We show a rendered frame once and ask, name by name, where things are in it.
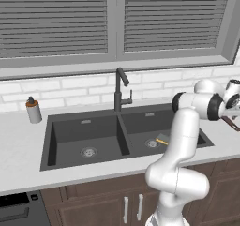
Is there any grey window frame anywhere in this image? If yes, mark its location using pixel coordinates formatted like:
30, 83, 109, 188
0, 0, 240, 81

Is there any brown false drawer front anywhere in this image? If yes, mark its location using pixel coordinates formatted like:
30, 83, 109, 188
58, 173, 152, 202

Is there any dark double sink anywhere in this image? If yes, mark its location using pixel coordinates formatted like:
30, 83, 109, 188
39, 102, 216, 172

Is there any grey soap dispenser orange collar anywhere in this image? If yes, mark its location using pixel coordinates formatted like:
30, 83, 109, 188
24, 96, 43, 125

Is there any grey window blind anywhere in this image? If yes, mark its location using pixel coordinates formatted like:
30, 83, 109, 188
123, 0, 233, 53
0, 0, 109, 60

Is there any brown cupboard door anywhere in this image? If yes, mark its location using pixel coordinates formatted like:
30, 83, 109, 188
132, 188, 163, 226
54, 193, 134, 226
187, 158, 240, 226

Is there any grey and yellow sponge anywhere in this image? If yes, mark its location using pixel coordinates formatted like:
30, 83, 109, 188
155, 132, 172, 146

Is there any white cupboard handle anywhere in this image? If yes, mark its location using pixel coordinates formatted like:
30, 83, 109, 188
123, 195, 130, 225
137, 193, 144, 222

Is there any dark grey tap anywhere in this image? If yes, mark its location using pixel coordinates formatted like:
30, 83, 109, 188
113, 67, 134, 113

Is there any black dishwasher handle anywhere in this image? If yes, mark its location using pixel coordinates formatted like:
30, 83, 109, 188
0, 206, 31, 223

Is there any black dishwasher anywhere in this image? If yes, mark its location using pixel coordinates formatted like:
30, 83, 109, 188
0, 189, 52, 226

